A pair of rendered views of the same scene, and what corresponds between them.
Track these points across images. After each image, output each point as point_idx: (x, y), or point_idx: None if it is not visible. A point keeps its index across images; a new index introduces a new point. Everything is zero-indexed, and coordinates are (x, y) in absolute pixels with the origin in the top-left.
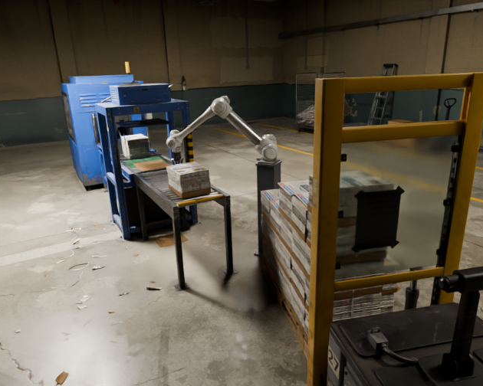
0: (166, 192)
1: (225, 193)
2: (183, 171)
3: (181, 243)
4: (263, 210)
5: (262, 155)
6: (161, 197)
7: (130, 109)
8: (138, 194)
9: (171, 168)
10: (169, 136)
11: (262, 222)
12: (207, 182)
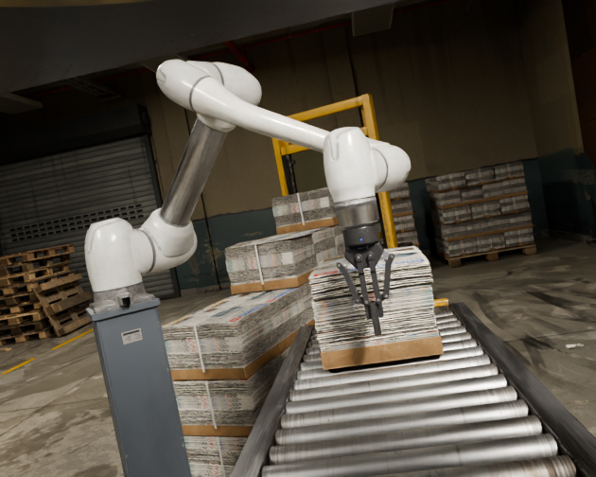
0: (460, 341)
1: (300, 331)
2: (392, 251)
3: None
4: (250, 362)
5: (196, 244)
6: (485, 326)
7: None
8: None
9: (418, 255)
10: (373, 150)
11: (255, 394)
12: None
